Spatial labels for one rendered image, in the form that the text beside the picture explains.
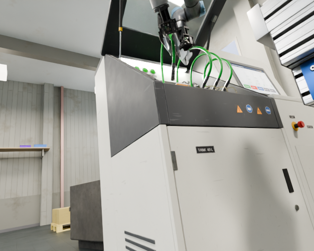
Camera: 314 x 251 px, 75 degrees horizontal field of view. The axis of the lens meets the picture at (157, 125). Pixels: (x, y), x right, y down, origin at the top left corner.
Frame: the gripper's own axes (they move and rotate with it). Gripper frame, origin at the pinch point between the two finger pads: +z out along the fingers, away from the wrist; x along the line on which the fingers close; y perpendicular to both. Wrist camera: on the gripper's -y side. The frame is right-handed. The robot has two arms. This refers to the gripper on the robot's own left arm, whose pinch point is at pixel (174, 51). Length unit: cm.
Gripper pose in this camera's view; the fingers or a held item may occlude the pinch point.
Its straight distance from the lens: 107.4
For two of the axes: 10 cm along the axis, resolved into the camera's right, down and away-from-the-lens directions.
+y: 1.4, 4.2, -9.0
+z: 3.5, 8.3, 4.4
